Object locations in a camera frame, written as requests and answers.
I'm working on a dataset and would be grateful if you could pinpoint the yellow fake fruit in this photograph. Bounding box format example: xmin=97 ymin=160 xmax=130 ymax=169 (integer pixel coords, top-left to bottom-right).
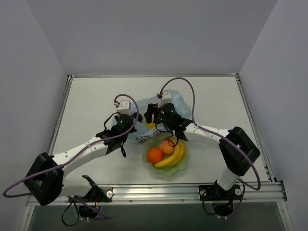
xmin=145 ymin=118 xmax=155 ymax=129

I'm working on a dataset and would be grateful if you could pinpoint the light blue plastic bag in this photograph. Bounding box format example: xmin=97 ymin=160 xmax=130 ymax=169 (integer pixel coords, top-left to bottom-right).
xmin=112 ymin=89 xmax=193 ymax=145

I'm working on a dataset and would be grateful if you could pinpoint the fake peach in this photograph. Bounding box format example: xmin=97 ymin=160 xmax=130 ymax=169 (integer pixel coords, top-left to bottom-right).
xmin=159 ymin=140 xmax=175 ymax=155

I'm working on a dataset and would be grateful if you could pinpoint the orange fake fruit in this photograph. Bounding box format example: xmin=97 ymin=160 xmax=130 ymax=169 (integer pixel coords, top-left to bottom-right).
xmin=147 ymin=147 xmax=164 ymax=164

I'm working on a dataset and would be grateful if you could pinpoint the yellow fake banana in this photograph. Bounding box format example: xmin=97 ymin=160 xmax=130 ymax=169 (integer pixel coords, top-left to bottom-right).
xmin=154 ymin=140 xmax=185 ymax=168

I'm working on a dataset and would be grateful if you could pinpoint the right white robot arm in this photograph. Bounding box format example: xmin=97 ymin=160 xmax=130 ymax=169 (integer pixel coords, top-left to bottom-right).
xmin=144 ymin=103 xmax=261 ymax=199

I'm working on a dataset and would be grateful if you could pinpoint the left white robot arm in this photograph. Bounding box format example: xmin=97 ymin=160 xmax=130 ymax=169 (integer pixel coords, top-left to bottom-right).
xmin=24 ymin=114 xmax=137 ymax=206

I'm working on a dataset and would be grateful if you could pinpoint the green scalloped bowl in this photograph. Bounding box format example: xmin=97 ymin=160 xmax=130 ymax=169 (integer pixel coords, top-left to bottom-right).
xmin=142 ymin=134 xmax=189 ymax=176

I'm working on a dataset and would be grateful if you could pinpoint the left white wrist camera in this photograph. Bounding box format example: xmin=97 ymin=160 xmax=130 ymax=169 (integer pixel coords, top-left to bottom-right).
xmin=114 ymin=100 xmax=131 ymax=116

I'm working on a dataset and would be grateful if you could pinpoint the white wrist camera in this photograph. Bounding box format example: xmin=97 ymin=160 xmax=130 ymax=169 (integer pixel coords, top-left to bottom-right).
xmin=114 ymin=100 xmax=131 ymax=116
xmin=157 ymin=91 xmax=172 ymax=108

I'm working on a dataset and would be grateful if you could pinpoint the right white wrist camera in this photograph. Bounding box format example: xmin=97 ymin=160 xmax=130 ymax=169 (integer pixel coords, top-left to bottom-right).
xmin=157 ymin=91 xmax=172 ymax=108

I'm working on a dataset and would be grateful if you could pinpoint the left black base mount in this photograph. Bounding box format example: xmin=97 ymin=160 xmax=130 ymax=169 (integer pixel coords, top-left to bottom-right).
xmin=70 ymin=175 xmax=114 ymax=203

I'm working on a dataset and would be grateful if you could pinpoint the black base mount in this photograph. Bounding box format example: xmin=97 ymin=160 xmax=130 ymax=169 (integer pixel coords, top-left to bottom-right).
xmin=198 ymin=182 xmax=242 ymax=202
xmin=70 ymin=175 xmax=114 ymax=203

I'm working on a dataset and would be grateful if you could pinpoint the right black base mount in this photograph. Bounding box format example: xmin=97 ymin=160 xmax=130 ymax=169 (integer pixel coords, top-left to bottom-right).
xmin=198 ymin=182 xmax=242 ymax=202

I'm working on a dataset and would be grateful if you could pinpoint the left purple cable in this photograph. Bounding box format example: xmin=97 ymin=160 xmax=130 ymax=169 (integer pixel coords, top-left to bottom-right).
xmin=2 ymin=94 xmax=139 ymax=220

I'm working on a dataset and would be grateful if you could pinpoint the aluminium front rail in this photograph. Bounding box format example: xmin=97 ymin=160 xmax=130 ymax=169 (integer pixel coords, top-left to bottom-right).
xmin=26 ymin=181 xmax=287 ymax=207

